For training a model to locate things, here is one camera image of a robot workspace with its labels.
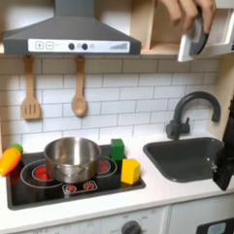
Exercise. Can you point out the green block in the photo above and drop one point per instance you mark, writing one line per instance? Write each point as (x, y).
(117, 149)

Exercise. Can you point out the wooden toy microwave box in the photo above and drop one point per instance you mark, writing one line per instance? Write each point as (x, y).
(162, 27)

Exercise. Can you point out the black tap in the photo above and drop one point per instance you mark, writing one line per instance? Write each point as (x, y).
(178, 125)

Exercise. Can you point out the black toy stove top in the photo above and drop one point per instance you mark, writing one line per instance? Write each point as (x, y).
(30, 192)

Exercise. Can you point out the dark grey sink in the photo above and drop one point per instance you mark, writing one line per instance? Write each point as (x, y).
(184, 161)

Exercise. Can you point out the wooden slotted spatula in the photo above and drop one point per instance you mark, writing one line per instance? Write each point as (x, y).
(30, 108)

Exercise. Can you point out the yellow block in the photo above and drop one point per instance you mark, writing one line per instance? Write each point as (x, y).
(130, 172)

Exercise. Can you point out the grey range hood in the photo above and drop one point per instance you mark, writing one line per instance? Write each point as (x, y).
(73, 29)

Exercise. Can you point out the person's hand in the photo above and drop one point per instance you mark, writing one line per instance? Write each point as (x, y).
(183, 9)

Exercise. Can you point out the steel pot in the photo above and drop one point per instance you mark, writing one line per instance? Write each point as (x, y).
(71, 158)

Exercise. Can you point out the orange toy carrot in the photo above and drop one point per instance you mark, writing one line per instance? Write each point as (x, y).
(9, 162)

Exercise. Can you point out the wooden spoon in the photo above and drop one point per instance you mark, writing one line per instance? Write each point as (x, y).
(79, 104)

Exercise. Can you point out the white toy microwave door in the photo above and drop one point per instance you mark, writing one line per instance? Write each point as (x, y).
(225, 30)

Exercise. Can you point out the grey oven knob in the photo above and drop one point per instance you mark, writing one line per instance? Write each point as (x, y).
(130, 231)

